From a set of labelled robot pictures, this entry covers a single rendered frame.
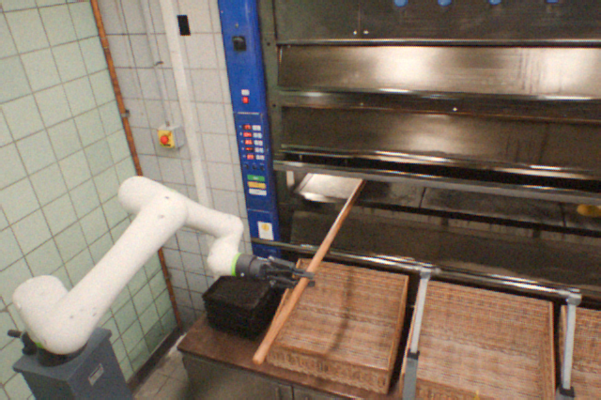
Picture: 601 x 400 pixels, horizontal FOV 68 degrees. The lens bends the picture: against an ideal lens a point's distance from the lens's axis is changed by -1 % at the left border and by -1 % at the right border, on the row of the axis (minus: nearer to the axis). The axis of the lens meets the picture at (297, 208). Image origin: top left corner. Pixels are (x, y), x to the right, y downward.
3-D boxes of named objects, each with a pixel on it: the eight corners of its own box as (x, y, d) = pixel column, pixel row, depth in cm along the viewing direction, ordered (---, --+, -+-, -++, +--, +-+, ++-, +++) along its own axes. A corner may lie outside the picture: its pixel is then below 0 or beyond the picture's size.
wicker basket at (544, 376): (415, 320, 222) (419, 276, 209) (540, 346, 203) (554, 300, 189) (396, 400, 184) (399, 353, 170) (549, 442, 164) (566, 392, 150)
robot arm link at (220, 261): (212, 274, 178) (198, 270, 168) (220, 243, 181) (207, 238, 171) (243, 281, 173) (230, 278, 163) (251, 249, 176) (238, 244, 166)
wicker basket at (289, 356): (301, 297, 243) (298, 255, 229) (407, 317, 224) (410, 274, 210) (265, 365, 204) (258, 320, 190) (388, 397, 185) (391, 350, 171)
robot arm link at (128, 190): (124, 214, 132) (141, 176, 132) (104, 202, 140) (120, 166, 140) (171, 229, 146) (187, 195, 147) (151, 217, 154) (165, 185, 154)
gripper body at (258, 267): (257, 253, 168) (280, 257, 165) (259, 270, 172) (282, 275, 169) (248, 265, 162) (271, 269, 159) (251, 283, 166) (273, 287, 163)
